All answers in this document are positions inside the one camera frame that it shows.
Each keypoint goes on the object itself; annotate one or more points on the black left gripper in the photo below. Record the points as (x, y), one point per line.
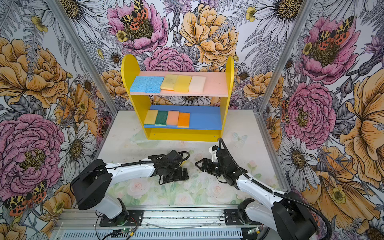
(178, 176)

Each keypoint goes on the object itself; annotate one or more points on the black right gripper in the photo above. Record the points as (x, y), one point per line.
(205, 161)

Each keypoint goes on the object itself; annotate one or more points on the orange sponge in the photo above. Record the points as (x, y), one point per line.
(184, 120)

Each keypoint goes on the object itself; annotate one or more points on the dark green scouring pad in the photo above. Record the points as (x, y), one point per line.
(161, 119)

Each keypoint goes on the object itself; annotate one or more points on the peach pink sponge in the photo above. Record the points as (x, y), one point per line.
(172, 118)

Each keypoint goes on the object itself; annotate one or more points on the yellow sponge with green back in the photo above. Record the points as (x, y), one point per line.
(151, 117)

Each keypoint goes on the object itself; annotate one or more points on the pale pink sponge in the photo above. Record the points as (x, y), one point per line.
(197, 84)

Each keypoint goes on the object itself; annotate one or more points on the dull yellow sponge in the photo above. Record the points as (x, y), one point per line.
(169, 82)

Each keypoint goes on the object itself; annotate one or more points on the blue cellulose sponge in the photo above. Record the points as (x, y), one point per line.
(140, 85)
(153, 84)

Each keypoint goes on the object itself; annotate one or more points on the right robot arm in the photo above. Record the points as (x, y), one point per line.
(282, 212)

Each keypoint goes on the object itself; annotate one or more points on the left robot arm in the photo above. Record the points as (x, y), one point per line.
(91, 186)

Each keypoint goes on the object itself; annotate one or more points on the yellow shelf with coloured boards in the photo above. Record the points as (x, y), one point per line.
(206, 123)

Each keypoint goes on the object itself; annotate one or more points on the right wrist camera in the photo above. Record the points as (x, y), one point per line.
(213, 151)

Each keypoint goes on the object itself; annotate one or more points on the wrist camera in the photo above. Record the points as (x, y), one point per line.
(213, 151)
(173, 157)

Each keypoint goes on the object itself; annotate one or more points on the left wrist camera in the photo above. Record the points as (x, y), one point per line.
(173, 157)

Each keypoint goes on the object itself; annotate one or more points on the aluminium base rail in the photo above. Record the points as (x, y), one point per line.
(212, 222)

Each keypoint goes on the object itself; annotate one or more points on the aluminium frame post right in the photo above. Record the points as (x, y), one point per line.
(291, 40)

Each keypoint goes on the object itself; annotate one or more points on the aluminium frame post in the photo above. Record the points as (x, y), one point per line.
(75, 40)
(291, 40)

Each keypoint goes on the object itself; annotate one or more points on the aluminium frame post left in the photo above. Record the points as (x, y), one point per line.
(75, 40)

